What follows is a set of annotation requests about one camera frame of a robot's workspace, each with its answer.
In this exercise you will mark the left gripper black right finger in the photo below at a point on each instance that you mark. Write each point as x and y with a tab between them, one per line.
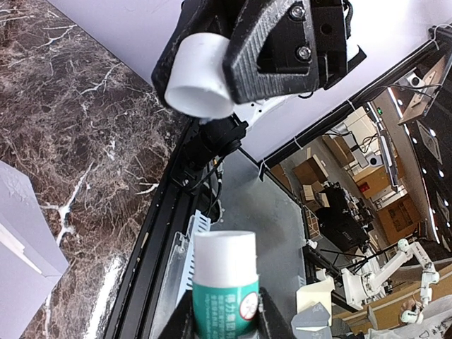
270	322

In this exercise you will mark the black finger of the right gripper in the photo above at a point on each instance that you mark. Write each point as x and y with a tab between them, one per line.
272	51
195	17

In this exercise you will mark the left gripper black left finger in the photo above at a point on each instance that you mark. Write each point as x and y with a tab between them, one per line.
181	323

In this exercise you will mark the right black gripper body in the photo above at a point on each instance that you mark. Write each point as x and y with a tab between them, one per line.
335	52

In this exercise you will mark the green glue stick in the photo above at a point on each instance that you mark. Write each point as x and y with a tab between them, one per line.
225	284

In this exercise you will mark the white glue stick cap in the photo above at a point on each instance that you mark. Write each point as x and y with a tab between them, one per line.
197	85

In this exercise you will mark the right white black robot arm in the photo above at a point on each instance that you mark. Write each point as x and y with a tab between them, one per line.
217	138

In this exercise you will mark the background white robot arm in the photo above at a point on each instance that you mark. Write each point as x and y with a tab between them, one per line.
328	285

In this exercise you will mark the spare grey envelope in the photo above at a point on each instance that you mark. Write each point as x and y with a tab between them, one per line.
312	322

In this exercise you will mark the cardboard boxes pile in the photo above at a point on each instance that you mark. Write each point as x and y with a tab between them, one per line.
316	174

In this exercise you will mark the person in white shirt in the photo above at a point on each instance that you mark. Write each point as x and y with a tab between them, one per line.
434	321

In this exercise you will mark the black front rail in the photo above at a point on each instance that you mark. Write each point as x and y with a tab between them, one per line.
172	205

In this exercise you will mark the white slotted cable duct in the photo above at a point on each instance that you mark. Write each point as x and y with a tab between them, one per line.
198	223

